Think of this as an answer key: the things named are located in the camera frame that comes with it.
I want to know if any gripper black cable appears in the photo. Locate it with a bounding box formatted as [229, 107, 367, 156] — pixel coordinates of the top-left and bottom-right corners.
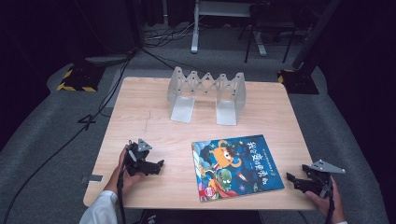
[312, 174, 336, 224]
[116, 141, 134, 224]

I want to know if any dark slanted stand pole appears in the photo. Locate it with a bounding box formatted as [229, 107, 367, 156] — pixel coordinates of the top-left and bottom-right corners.
[291, 0, 343, 70]

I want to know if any person's dark clothing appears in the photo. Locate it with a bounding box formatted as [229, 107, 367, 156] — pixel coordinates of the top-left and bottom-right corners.
[133, 209, 263, 224]

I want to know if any long black floor cable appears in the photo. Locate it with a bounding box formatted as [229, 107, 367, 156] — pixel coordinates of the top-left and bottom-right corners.
[0, 50, 136, 224]

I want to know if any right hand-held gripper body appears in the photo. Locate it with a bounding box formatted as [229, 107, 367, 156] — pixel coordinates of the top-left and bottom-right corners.
[301, 159, 347, 199]

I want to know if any person's right hand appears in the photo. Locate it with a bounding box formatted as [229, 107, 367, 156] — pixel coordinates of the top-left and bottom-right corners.
[304, 176, 347, 224]

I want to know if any striped-edge black stand base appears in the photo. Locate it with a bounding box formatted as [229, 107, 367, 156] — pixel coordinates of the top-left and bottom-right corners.
[277, 68, 320, 95]
[56, 63, 106, 93]

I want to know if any white desk frame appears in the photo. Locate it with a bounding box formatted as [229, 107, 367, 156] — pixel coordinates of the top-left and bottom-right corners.
[190, 0, 269, 57]

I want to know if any grey tape piece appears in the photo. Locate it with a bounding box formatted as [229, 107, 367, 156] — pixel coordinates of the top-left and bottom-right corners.
[80, 174, 104, 184]

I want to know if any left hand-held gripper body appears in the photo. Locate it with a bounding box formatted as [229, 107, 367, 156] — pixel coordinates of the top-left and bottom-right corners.
[123, 138, 159, 177]

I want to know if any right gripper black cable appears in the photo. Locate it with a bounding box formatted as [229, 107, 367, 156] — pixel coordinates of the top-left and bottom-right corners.
[312, 174, 336, 224]

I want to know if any person's left white sleeve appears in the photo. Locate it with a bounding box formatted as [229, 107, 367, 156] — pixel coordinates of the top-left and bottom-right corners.
[78, 189, 119, 224]

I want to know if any bundle of floor cables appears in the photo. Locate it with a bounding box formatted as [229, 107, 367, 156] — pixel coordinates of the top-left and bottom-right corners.
[141, 18, 204, 49]

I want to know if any white extendable bookend rack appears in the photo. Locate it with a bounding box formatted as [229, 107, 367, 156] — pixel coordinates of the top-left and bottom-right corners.
[166, 65, 248, 127]

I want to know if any black chair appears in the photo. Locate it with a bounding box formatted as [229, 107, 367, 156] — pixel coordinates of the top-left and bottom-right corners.
[237, 2, 298, 64]

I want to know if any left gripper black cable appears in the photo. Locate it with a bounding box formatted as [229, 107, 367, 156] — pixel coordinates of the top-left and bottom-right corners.
[116, 141, 134, 224]

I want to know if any person's left hand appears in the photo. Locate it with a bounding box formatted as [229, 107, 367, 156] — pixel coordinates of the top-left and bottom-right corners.
[104, 145, 148, 196]

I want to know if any blue cartoon picture book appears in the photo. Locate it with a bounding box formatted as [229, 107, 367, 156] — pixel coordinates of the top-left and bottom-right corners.
[191, 133, 286, 203]

